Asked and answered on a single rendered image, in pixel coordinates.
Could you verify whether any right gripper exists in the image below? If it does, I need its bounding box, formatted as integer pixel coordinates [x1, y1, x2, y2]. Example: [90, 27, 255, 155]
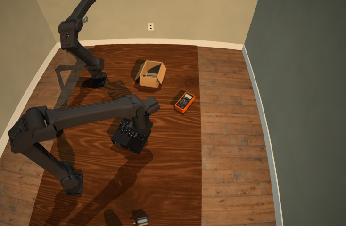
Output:
[128, 120, 153, 135]

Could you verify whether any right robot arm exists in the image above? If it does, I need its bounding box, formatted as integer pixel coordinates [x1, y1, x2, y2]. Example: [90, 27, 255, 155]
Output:
[8, 94, 160, 196]

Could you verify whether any open brown cardboard box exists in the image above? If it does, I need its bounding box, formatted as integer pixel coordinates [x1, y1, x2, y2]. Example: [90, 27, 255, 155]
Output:
[135, 60, 166, 88]

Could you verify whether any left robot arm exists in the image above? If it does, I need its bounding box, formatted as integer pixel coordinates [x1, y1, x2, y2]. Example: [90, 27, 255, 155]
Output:
[58, 0, 107, 87]

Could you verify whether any dark grey fader panel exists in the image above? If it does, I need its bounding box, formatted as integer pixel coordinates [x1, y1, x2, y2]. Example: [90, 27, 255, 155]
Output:
[111, 118, 151, 154]

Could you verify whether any orange digital multimeter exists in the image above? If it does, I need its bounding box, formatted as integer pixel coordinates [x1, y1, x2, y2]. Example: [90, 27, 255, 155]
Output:
[175, 92, 195, 113]

